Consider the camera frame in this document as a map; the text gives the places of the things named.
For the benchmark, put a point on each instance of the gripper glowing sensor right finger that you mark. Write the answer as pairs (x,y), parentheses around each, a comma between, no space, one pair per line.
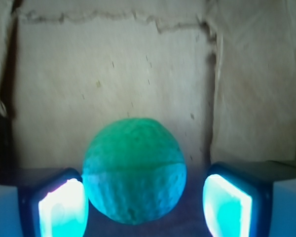
(250,199)

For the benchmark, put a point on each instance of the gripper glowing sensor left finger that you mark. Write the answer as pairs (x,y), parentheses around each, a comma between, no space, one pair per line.
(42,202)

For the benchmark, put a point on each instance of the green textured ball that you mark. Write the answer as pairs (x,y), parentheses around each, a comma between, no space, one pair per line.
(134,171)

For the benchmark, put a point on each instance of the brown paper bag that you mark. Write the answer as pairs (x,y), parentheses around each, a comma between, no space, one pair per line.
(219,74)

